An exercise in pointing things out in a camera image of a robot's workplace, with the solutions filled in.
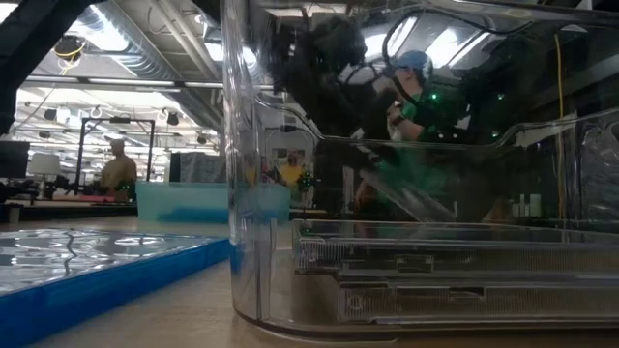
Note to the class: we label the teal translucent plastic bin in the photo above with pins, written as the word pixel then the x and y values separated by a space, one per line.
pixel 184 193

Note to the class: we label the clear plastic bin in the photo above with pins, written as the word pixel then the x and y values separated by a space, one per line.
pixel 251 217

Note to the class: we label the black metal frame stand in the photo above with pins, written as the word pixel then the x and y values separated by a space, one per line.
pixel 120 120

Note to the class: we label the grey cloth cover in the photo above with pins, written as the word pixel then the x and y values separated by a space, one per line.
pixel 200 166

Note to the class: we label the ceiling light strip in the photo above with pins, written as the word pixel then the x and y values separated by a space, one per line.
pixel 121 82

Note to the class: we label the blue disc case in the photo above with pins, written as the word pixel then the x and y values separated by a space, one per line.
pixel 97 295
pixel 193 215

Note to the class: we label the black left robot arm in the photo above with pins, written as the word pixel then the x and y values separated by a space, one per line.
pixel 29 58

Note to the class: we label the dark background table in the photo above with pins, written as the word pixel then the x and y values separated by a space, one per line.
pixel 72 211

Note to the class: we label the black monitor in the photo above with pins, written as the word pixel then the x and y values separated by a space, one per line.
pixel 13 159

